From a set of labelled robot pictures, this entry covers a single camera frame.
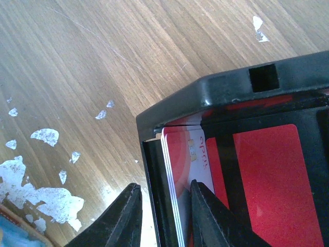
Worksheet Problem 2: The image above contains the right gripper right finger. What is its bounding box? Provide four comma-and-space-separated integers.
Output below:
190, 180, 270, 246

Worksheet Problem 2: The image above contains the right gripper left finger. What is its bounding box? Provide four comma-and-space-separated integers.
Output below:
67, 183, 142, 246

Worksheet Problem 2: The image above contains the red white credit card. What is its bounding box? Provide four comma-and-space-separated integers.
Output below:
161, 125, 214, 246

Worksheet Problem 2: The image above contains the black bin with red cards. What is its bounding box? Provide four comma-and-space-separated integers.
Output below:
136, 51, 328, 246

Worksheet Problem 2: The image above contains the brown leather card holder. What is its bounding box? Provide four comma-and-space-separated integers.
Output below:
1, 204, 54, 247

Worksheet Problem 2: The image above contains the upper red card stack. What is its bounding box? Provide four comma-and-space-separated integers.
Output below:
206, 124, 324, 246

